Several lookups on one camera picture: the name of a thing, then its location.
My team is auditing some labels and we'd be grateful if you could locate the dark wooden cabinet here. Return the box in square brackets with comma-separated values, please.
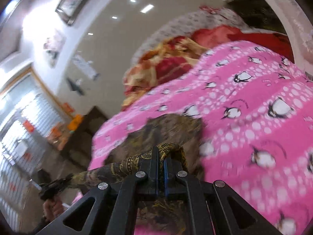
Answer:
[60, 106, 108, 170]

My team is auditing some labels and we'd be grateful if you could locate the pink penguin blanket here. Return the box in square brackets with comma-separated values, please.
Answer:
[89, 41, 312, 234]

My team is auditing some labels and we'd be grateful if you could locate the white wall poster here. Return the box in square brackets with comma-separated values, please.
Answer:
[72, 54, 100, 81]

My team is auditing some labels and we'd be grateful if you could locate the red yellow floral quilt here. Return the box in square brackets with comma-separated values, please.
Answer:
[121, 25, 294, 110]

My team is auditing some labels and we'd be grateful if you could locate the orange bag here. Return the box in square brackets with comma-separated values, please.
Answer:
[67, 114, 84, 131]

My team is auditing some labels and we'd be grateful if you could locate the dark wall-mounted holder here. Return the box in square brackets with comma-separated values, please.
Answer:
[66, 77, 84, 96]

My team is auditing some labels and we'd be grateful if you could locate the grey patterned bed sheet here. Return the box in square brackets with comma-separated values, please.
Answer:
[130, 6, 249, 66]

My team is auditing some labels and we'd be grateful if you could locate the metal grille door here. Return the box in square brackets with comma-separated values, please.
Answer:
[1, 73, 72, 232]

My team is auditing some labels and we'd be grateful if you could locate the brown yellow patterned garment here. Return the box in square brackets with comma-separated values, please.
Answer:
[69, 114, 204, 234]

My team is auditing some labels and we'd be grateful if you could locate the person's left hand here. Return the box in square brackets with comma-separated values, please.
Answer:
[43, 196, 64, 222]

